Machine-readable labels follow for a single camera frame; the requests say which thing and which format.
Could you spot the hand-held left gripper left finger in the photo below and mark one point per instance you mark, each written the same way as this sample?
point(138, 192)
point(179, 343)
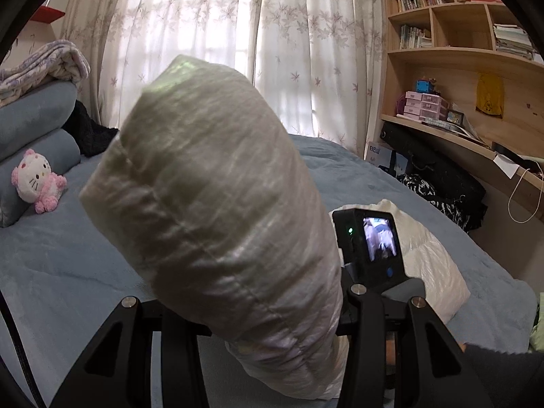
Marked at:
point(178, 348)

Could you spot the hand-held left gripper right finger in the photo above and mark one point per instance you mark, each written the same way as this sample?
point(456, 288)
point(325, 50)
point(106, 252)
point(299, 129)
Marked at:
point(369, 327)

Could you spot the white puffer jacket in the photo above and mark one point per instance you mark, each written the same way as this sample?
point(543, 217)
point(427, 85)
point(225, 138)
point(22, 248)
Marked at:
point(212, 199)

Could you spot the person's right forearm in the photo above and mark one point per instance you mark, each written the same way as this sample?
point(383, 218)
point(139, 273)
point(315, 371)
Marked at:
point(493, 374)

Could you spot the black white patterned cloth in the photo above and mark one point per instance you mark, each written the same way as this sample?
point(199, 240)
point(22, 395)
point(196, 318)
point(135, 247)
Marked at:
point(429, 195)

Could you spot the white cardboard box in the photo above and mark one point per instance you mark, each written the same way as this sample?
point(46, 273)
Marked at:
point(378, 155)

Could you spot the long black bag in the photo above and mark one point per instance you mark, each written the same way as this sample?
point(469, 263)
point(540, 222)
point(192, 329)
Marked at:
point(437, 165)

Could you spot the bed with grey-blue cover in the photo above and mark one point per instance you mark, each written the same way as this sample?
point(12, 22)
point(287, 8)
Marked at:
point(63, 255)

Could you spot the pink drawer organizer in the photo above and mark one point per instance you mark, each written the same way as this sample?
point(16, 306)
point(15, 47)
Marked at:
point(425, 104)

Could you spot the light green cloth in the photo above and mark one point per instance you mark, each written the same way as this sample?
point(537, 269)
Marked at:
point(537, 331)

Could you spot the white paper sheet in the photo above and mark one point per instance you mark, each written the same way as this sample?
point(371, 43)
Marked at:
point(505, 164)

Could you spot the wooden bookshelf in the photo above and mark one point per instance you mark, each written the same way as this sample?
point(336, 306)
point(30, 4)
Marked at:
point(459, 68)

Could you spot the pink white cat plush toy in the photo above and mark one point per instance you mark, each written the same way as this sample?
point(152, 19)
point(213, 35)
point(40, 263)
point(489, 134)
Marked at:
point(32, 178)

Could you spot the black fuzzy cloth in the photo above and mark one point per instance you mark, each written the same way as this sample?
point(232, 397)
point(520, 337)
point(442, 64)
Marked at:
point(91, 131)

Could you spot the stack of papers and books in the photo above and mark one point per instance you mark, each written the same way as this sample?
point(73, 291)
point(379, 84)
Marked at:
point(512, 40)

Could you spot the upper grey pillow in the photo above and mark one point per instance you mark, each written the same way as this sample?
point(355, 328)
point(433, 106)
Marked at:
point(29, 114)

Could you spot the sheer floral curtain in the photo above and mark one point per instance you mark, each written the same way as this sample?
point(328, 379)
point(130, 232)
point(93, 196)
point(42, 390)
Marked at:
point(191, 17)

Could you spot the folded purple patterned quilt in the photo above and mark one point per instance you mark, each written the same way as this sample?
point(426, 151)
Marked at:
point(42, 61)

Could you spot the small picture frame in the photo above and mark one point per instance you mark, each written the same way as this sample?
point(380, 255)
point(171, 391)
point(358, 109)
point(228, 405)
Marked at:
point(454, 117)

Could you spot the red wall shelf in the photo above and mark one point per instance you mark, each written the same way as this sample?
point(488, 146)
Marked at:
point(49, 14)

